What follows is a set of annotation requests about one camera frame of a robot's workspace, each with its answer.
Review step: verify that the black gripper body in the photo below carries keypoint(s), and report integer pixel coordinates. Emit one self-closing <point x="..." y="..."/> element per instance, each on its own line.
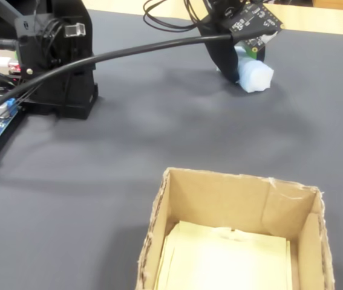
<point x="216" y="10"/>

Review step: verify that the dark grey table mat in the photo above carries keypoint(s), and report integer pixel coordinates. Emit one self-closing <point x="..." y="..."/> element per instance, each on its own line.
<point x="159" y="127"/>

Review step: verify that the black camera circuit board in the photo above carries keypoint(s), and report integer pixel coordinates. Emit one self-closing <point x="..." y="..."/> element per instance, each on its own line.
<point x="256" y="18"/>

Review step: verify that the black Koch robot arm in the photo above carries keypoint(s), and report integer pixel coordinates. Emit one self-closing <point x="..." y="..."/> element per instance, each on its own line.
<point x="65" y="78"/>

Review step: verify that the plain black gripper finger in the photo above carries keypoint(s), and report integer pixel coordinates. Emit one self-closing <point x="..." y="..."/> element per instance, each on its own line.
<point x="222" y="54"/>

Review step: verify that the pale yellow paper sheets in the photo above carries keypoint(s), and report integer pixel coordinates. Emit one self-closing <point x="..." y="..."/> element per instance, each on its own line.
<point x="219" y="259"/>

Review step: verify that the circuit board with red LED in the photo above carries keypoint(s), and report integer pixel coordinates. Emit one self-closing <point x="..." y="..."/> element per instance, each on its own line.
<point x="14" y="68"/>

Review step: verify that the open brown cardboard box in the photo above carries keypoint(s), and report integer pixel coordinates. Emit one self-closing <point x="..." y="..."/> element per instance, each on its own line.
<point x="219" y="199"/>

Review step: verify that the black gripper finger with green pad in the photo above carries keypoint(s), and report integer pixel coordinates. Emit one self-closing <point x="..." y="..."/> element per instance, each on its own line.
<point x="248" y="50"/>

